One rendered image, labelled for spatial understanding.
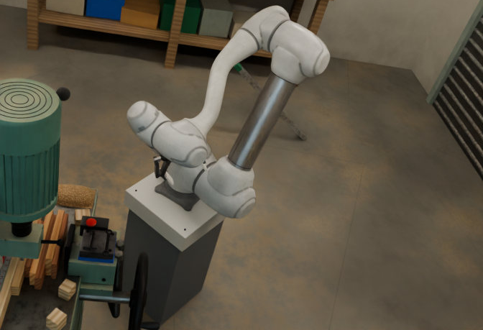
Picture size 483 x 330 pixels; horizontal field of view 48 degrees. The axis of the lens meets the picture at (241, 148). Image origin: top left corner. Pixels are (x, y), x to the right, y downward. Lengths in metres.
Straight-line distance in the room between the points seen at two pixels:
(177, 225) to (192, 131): 0.62
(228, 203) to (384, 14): 3.51
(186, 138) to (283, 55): 0.48
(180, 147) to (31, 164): 0.48
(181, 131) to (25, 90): 0.51
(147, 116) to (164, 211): 0.61
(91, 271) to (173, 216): 0.60
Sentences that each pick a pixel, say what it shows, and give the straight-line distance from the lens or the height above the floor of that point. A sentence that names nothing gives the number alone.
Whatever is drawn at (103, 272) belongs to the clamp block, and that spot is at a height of 0.93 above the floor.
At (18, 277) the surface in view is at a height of 0.94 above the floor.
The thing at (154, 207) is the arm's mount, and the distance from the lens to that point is 2.21.
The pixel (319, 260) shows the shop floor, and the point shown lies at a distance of 3.19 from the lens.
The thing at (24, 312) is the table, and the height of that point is 0.90.
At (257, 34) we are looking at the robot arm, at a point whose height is 1.44.
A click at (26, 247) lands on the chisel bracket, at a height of 1.05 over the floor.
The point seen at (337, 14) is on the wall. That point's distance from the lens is 5.07.
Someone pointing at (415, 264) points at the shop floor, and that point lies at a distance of 3.49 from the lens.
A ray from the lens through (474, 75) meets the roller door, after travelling 4.76.
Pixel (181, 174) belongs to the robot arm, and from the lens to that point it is 2.11.
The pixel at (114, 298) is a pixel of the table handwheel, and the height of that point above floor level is 0.82.
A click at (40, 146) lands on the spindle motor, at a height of 1.43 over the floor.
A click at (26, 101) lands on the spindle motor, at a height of 1.50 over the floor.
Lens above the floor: 2.26
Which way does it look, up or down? 37 degrees down
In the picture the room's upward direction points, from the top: 17 degrees clockwise
